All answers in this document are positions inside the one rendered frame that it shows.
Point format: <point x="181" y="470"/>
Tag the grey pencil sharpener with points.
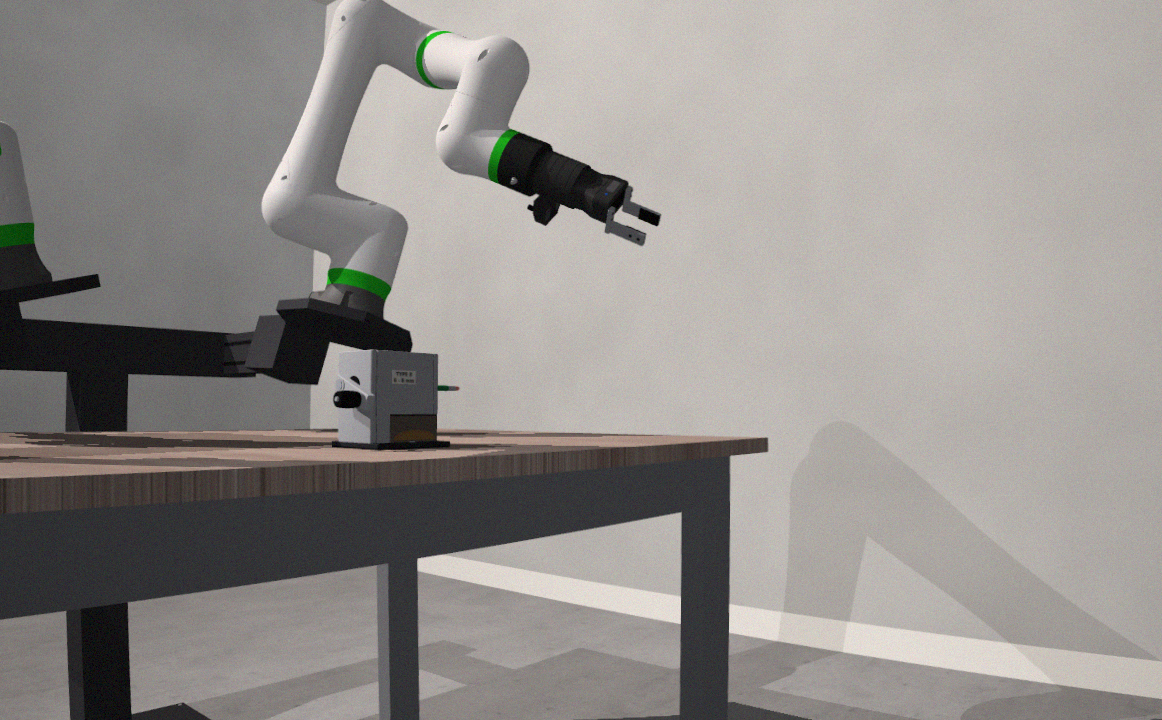
<point x="405" y="409"/>

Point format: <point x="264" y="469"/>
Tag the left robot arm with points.
<point x="364" y="239"/>

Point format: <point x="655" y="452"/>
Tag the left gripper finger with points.
<point x="639" y="211"/>
<point x="623" y="231"/>

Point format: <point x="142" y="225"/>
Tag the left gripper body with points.
<point x="527" y="163"/>

